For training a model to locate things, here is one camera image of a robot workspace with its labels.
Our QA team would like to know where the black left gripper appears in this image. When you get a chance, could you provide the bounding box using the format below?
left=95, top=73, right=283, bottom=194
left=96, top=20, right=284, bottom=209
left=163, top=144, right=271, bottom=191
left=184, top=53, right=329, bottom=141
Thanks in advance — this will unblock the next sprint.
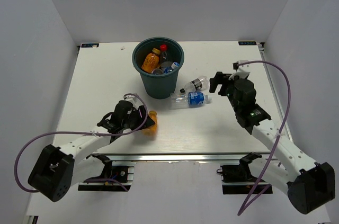
left=122, top=105, right=155, bottom=131

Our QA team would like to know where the orange bottle front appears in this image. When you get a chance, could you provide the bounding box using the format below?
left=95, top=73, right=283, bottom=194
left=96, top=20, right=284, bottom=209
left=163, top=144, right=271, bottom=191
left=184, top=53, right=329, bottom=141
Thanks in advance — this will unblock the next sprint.
left=142, top=110, right=157, bottom=137

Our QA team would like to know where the orange bottle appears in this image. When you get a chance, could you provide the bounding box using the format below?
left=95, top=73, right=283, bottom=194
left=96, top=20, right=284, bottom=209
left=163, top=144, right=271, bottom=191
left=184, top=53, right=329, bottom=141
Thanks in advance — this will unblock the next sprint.
left=141, top=48, right=161, bottom=74
left=142, top=110, right=157, bottom=137

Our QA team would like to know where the blue label bottle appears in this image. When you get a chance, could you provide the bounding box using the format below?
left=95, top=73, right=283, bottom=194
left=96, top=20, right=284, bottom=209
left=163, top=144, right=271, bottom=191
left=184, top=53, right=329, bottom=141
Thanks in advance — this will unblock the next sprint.
left=164, top=62, right=180, bottom=74
left=171, top=92, right=212, bottom=110
left=151, top=68, right=164, bottom=75

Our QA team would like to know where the red cap clear bottle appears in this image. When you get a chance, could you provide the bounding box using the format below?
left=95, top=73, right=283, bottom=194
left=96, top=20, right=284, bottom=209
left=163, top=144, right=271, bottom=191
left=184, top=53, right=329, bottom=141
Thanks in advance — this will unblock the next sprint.
left=159, top=44, right=173, bottom=68

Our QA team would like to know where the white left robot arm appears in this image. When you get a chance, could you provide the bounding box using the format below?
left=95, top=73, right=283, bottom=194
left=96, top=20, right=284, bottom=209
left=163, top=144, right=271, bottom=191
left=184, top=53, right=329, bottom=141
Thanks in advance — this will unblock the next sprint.
left=28, top=99, right=156, bottom=202

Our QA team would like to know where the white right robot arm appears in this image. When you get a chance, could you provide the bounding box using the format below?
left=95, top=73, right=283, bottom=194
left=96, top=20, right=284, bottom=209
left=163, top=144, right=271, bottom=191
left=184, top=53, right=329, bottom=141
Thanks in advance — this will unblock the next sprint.
left=209, top=71, right=335, bottom=214

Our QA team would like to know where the dark teal plastic bin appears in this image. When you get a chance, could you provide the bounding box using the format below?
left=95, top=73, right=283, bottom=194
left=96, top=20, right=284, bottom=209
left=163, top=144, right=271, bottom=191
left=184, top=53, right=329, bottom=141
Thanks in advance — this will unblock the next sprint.
left=132, top=37, right=184, bottom=99

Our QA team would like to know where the black cap clear bottle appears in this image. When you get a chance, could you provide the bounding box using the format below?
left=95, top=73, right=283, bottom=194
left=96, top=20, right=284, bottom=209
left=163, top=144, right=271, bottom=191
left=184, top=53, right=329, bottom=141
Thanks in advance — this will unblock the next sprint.
left=180, top=76, right=209, bottom=93

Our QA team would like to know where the black logo sticker right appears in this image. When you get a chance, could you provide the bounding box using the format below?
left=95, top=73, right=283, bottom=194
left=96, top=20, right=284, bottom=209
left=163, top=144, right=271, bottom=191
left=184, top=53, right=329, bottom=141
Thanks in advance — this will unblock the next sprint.
left=238, top=41, right=257, bottom=46

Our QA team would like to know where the black logo sticker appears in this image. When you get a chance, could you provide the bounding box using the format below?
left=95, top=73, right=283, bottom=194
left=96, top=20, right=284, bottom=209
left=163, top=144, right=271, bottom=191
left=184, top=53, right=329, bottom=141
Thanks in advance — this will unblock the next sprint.
left=238, top=41, right=257, bottom=46
left=81, top=43, right=99, bottom=48

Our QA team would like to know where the black logo sticker left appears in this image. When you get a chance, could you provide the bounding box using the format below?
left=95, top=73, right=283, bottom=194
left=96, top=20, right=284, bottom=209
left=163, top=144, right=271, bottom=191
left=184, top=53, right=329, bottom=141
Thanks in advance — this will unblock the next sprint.
left=81, top=43, right=99, bottom=48

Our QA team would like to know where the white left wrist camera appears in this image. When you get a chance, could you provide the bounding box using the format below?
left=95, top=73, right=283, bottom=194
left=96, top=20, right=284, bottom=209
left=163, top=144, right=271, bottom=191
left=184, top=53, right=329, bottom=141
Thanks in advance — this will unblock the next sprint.
left=123, top=93, right=139, bottom=105

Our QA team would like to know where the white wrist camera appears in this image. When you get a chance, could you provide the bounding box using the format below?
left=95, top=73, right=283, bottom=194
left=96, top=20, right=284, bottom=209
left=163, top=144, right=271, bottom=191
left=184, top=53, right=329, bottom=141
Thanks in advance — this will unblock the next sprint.
left=123, top=93, right=139, bottom=105
left=229, top=60, right=251, bottom=80

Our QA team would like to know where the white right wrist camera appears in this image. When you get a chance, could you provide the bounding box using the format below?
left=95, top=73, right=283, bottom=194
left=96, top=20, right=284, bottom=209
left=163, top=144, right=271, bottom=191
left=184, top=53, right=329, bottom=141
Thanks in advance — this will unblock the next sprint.
left=229, top=60, right=251, bottom=80

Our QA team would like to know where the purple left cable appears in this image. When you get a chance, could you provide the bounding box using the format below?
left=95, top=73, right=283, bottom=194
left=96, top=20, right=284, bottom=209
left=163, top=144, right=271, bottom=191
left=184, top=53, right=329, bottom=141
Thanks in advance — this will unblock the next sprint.
left=13, top=93, right=149, bottom=193

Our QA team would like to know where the purple cable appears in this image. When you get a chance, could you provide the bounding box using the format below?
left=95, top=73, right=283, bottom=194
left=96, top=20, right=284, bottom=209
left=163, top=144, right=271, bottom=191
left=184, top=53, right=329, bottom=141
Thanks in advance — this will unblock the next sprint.
left=13, top=93, right=149, bottom=193
left=233, top=60, right=292, bottom=216

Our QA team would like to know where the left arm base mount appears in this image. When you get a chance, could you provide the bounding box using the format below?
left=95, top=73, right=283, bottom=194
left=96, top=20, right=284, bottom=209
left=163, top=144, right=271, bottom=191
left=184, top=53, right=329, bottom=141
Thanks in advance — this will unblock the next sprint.
left=78, top=154, right=134, bottom=192

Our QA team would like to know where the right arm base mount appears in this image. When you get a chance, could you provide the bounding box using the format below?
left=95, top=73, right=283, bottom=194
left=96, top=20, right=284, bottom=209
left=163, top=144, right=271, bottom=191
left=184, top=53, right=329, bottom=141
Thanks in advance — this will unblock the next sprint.
left=216, top=153, right=262, bottom=195

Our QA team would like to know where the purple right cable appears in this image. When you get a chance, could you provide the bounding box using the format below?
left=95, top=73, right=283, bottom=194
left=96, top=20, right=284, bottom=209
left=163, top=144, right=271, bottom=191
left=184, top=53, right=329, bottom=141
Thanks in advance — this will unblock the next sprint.
left=233, top=60, right=292, bottom=216

